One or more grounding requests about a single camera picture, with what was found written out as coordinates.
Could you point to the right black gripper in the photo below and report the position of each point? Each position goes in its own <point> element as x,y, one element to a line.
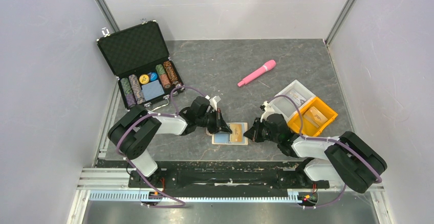
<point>253,133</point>

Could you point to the pink toy microphone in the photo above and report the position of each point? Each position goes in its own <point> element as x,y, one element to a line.
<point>267,66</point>

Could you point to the white slotted cable duct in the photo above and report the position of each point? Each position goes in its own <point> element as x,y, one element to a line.
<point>146,196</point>

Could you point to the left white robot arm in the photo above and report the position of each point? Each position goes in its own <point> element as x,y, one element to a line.
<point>133,133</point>

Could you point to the green red chip stack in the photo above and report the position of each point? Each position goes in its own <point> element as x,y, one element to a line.
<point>165,81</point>

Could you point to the green purple chip stack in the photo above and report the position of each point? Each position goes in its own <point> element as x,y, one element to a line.
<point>128,93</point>

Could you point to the orange plastic bin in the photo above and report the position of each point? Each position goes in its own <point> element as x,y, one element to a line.
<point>307,128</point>

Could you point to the beige card holder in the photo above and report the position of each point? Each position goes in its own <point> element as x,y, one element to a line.
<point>224,139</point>

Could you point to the card in white bin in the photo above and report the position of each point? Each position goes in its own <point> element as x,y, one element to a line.
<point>296,97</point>

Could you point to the white plastic bin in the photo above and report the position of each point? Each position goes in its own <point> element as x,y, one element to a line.
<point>284,106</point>

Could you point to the orange black chip stack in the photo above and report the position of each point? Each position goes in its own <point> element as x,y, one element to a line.
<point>171,73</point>

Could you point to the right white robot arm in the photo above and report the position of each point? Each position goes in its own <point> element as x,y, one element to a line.
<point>345,158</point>

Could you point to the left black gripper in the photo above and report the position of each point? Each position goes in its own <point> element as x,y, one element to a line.
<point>220,124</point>

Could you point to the blue dealer chip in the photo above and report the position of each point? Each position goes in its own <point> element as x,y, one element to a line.
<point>153,76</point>

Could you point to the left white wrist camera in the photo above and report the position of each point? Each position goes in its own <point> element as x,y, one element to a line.
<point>213,101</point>

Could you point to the black poker chip case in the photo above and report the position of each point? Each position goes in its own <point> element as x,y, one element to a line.
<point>137,50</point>

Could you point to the blue card deck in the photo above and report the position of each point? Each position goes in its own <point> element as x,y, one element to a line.
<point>152,90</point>

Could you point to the purple grey chip stack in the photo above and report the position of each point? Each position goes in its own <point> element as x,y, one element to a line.
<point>136,88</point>

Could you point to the yellow dealer chip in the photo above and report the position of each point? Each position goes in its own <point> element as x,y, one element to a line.
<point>144,79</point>

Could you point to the card in orange bin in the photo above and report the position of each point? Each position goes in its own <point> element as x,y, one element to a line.
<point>315,117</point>

